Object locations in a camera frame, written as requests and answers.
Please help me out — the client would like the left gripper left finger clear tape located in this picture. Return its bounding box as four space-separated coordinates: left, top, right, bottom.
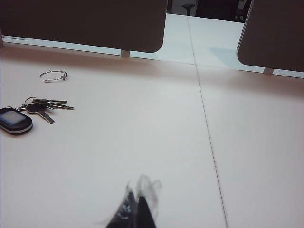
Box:
104 181 139 228

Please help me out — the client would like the left gripper right finger clear tape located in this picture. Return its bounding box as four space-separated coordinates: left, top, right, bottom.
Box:
136 175 162 228

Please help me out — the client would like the plain silver key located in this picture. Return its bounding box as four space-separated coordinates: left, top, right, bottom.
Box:
46 103 75 111

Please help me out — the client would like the black-headed silver key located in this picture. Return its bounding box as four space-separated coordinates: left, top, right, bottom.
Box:
26 104 56 125

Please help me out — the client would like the dark-headed slim key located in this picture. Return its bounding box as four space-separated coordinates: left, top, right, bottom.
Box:
31 98 68 105

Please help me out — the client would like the black oval key fob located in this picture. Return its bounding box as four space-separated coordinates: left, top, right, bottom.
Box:
0 106 33 136

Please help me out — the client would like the left grey divider panel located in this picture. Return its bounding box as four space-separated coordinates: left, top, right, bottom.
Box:
0 0 166 54

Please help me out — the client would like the grey divider panel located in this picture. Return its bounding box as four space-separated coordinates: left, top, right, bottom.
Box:
237 0 304 72
0 0 166 54

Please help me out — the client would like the black T-shaped stand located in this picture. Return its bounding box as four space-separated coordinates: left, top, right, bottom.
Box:
181 3 196 16

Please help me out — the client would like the right grey divider panel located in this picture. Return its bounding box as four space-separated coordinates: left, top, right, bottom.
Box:
237 0 304 72

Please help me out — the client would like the silver key ring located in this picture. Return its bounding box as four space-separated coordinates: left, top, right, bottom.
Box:
22 96 38 108

